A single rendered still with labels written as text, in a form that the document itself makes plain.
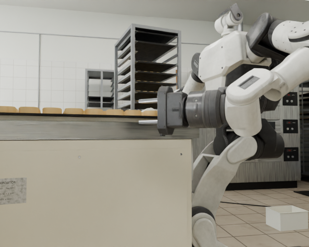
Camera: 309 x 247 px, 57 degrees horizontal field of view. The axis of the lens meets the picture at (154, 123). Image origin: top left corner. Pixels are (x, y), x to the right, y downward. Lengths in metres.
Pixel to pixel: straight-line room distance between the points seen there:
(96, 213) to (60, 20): 4.81
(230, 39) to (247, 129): 0.52
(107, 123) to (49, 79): 4.40
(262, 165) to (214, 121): 4.13
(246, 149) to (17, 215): 0.79
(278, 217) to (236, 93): 2.33
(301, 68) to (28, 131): 0.68
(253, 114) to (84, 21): 4.92
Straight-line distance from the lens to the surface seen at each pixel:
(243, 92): 0.61
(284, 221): 2.90
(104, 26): 5.39
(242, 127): 0.66
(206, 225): 1.06
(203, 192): 1.09
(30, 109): 0.80
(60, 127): 0.81
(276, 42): 0.97
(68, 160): 0.80
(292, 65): 0.72
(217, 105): 0.63
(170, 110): 0.68
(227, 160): 1.09
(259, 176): 4.75
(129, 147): 0.83
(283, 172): 4.98
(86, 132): 0.82
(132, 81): 2.50
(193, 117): 0.65
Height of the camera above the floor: 0.85
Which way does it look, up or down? 2 degrees up
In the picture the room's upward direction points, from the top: straight up
